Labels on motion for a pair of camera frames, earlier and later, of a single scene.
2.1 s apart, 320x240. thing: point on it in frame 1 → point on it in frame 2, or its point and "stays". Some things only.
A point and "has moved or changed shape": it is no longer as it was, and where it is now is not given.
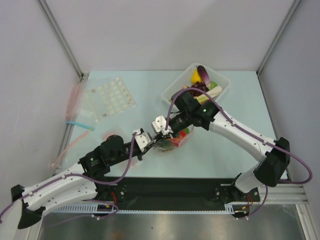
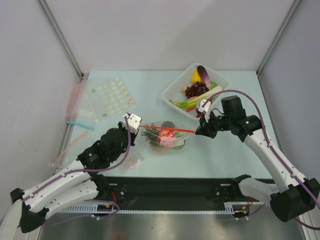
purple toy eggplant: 204,76 stays
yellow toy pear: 195,77 stays
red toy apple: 182,133 → 166,138
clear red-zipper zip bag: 169,144 has moved or changed shape
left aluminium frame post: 62,37 stays
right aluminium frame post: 295,4 stays
